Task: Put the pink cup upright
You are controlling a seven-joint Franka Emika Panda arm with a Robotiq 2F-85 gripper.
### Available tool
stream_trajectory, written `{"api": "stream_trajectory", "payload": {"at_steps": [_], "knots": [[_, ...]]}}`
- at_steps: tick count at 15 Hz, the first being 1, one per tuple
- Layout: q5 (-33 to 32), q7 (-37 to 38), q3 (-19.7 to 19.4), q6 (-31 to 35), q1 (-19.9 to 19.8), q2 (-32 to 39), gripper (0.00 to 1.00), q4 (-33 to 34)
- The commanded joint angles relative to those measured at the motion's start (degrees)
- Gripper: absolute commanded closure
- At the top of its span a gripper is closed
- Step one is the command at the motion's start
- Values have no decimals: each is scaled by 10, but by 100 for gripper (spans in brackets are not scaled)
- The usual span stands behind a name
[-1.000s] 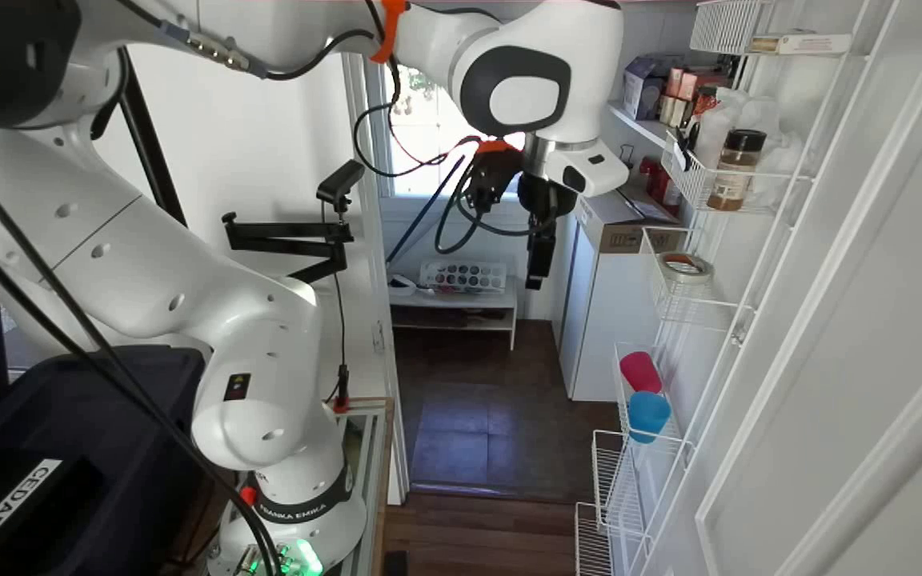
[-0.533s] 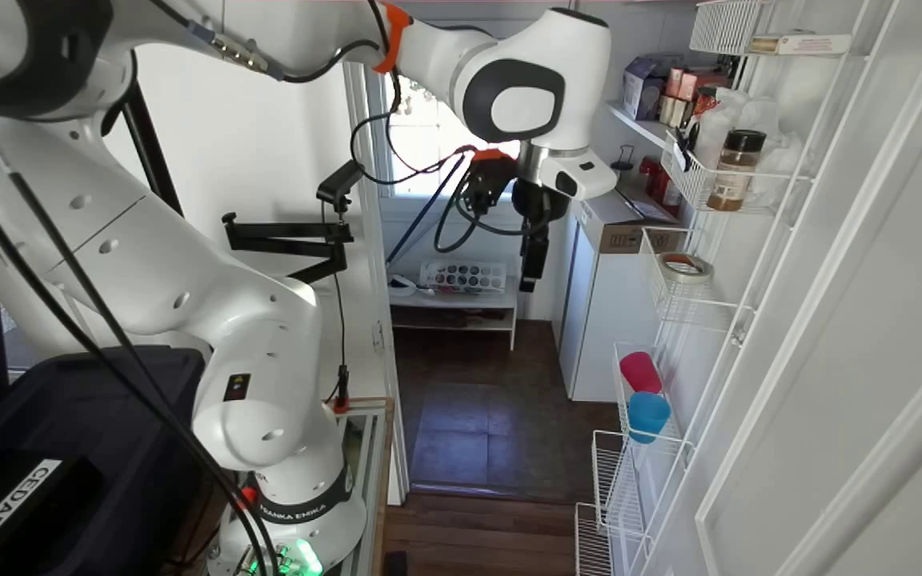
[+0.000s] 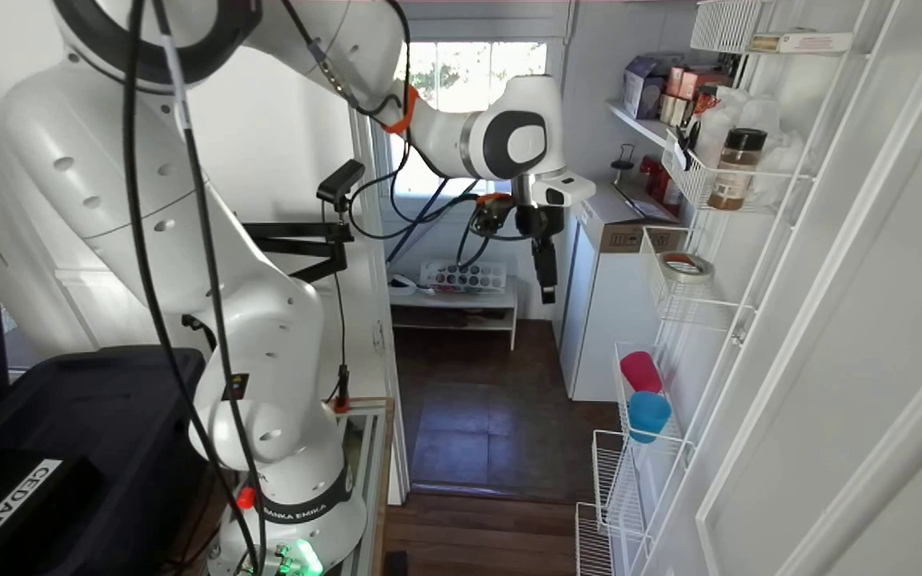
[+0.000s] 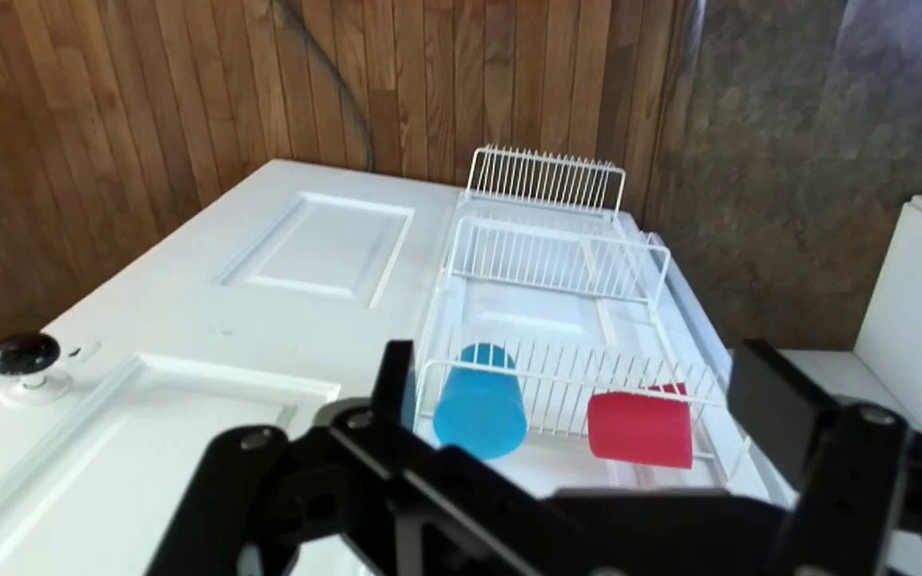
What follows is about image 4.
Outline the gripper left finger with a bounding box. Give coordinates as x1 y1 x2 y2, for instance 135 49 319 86
145 340 590 576

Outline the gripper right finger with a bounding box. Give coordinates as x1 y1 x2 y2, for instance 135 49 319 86
729 340 922 576

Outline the blue plastic cup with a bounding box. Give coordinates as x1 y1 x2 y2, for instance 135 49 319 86
432 343 529 462

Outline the pink plastic cup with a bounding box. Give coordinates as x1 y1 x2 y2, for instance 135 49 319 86
586 383 695 470

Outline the white cabinet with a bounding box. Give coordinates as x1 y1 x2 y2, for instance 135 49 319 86
773 194 922 576

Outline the black door knob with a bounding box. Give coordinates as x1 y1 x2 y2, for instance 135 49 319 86
0 332 71 407

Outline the white wire dish rack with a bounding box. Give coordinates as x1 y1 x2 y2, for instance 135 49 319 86
411 144 754 490

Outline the black cable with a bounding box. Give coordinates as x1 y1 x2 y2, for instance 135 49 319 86
272 0 379 173

